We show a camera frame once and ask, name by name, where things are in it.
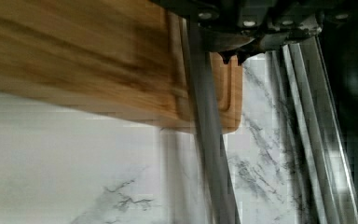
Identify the stainless steel toaster oven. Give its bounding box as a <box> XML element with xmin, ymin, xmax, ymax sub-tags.
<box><xmin>182</xmin><ymin>21</ymin><xmax>358</xmax><ymax>224</ymax></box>

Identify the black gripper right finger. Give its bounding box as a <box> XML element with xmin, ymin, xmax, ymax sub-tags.
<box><xmin>236</xmin><ymin>51</ymin><xmax>250</xmax><ymax>65</ymax></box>

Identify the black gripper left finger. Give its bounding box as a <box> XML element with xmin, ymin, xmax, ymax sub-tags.
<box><xmin>219</xmin><ymin>50</ymin><xmax>236</xmax><ymax>64</ymax></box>

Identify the bamboo cutting board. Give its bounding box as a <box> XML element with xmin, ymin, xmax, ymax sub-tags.
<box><xmin>0</xmin><ymin>0</ymin><xmax>243</xmax><ymax>134</ymax></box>

